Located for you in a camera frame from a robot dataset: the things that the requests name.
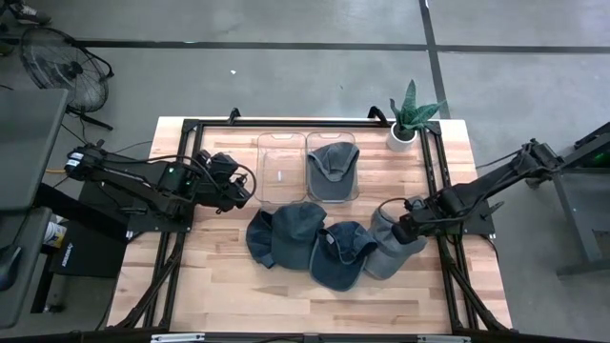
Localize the grey metal stand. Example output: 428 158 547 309
547 121 610 278

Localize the white and yellow can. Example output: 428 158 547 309
41 220 68 250

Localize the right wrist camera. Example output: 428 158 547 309
403 196 427 214

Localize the black case with white print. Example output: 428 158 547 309
50 223 130 280

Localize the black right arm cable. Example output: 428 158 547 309
377 196 412 223

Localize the black computer mouse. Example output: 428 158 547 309
0 244 23 293

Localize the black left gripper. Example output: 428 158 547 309
194 166 253 214

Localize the clear plastic bin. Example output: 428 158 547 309
254 131 309 205
306 131 361 204

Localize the black floor fan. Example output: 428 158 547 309
18 26 115 132

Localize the navy cap grey trim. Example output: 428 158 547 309
308 220 379 293

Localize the person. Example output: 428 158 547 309
7 0 52 26

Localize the dark teal cap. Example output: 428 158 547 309
270 201 329 272

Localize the silver metal bracket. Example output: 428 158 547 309
151 333 206 343
417 334 473 343

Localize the snake plant in white pot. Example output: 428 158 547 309
384 78 448 153

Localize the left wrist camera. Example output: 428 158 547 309
208 151 239 178

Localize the dark shoe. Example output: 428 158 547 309
245 208 278 270

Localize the black aluminium rig frame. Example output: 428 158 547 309
107 107 514 343

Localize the dark grey desk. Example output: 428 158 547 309
0 207 52 330

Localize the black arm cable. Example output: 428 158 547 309
227 161 258 204
377 196 412 223

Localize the light grey cap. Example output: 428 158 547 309
362 207 429 281

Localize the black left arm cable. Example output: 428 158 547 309
227 161 258 204

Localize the black floor cable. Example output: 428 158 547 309
59 122 153 156

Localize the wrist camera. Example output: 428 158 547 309
403 196 427 214
208 151 239 178

